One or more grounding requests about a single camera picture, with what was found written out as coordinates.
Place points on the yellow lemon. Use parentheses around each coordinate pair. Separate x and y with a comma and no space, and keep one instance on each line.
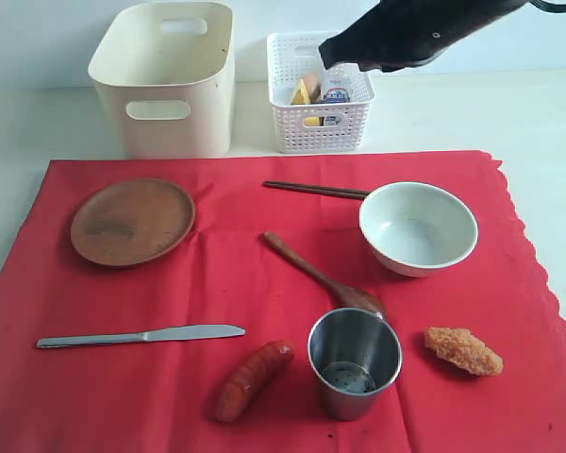
(313,121)

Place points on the yellow cheese wedge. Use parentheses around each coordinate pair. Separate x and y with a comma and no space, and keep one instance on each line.
(302,94)

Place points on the blue white milk carton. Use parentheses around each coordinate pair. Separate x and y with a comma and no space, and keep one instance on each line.
(344,84)

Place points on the red sausage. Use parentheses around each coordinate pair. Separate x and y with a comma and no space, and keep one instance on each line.
(249,378)

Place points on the stainless steel cup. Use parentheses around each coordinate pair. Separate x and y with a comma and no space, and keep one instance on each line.
(355,355)

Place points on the brown egg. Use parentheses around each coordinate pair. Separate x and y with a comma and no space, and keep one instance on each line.
(313,87)

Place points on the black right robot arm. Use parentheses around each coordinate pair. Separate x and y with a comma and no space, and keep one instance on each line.
(396,35)

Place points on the lower dark wooden chopstick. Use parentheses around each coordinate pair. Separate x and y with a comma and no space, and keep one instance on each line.
(321,191)

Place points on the dark wooden chopstick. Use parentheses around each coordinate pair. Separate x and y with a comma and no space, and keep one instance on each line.
(311,187)
(321,191)

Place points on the upper dark wooden chopstick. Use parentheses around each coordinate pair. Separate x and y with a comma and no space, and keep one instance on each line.
(311,187)

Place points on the brown wooden spoon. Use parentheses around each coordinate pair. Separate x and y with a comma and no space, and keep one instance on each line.
(346,296)

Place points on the white perforated plastic basket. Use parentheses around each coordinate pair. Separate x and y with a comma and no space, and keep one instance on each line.
(314,127)

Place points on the red tablecloth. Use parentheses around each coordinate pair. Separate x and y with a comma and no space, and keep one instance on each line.
(160,397)

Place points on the white ceramic bowl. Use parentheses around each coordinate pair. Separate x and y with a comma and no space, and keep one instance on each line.
(415,229)

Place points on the silver table knife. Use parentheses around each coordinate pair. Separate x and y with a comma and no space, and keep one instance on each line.
(183,333)

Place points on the brown round plate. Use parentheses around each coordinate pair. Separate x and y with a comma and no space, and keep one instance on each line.
(132,222)

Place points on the cream plastic tub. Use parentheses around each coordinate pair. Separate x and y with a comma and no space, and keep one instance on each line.
(165,75)

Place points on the fried chicken piece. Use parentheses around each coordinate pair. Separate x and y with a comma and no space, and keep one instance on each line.
(461,348)

